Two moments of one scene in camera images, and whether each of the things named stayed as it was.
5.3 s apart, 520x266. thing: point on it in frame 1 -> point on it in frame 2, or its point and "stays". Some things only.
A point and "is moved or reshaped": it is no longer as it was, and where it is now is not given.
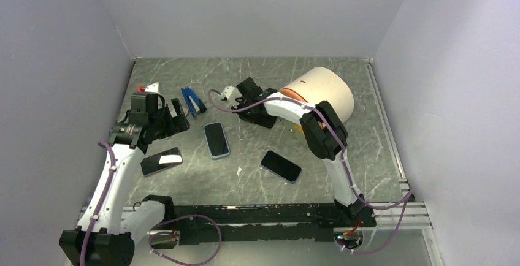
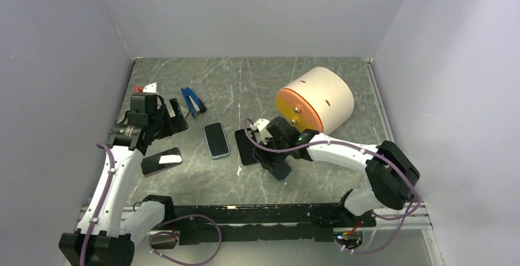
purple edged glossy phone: (165, 160) stays
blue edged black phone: (281, 167) is moved or reshaped
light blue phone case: (216, 140) stays
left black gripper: (178, 122) stays
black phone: (216, 138) stays
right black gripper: (251, 119) -> (268, 163)
